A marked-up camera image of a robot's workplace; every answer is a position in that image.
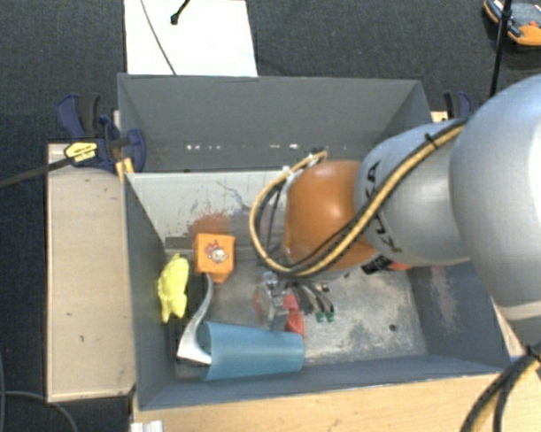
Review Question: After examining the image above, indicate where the red toy food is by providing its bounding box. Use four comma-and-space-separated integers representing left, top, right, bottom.
253, 287, 307, 341

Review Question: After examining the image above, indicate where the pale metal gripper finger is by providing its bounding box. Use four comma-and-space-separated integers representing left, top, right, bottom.
268, 296, 290, 333
259, 271, 282, 301

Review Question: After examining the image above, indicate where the orange box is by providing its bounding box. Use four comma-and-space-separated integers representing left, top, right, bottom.
190, 231, 238, 286

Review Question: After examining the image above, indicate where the pale wood board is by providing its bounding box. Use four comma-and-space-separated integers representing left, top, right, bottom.
37, 140, 139, 404

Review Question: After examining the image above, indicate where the silver curved metal tool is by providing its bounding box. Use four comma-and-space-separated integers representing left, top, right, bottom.
174, 272, 217, 368

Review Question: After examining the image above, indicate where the blue plastic cup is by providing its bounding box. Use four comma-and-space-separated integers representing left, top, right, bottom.
197, 318, 308, 383

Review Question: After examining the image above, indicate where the black cylinder on white bracket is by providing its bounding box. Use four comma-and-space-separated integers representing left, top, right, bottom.
359, 255, 393, 275

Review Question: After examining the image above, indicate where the yellow toy animal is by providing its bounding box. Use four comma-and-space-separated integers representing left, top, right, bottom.
156, 251, 193, 324

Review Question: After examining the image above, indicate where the grey metal bin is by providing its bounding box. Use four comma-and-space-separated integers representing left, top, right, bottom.
116, 59, 515, 413

